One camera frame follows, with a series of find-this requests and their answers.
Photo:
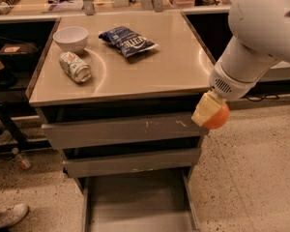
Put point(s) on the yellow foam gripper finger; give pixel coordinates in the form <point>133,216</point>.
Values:
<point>208,106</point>

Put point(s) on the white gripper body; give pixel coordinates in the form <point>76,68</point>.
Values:
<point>228,85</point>

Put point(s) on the orange fruit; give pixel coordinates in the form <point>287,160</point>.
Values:
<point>218,120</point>

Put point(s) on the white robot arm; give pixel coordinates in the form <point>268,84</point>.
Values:
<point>260,39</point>

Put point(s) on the grey drawer cabinet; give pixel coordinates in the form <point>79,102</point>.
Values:
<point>169,78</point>

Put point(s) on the open bottom grey drawer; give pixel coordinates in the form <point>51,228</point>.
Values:
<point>152,201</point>

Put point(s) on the top grey drawer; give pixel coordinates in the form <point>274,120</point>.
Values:
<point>121,130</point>

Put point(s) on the middle grey drawer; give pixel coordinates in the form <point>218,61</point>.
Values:
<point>79,168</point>

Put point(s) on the blue chip bag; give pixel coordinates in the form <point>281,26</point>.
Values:
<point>126,41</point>

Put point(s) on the white bowl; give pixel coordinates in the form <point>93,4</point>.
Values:
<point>71,39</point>

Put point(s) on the black stand left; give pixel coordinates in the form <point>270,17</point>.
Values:
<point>20,127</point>

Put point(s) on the plastic bottle on floor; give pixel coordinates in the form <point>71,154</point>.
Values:
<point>21,159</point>

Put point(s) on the white sneaker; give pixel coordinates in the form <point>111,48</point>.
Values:
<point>13,215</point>

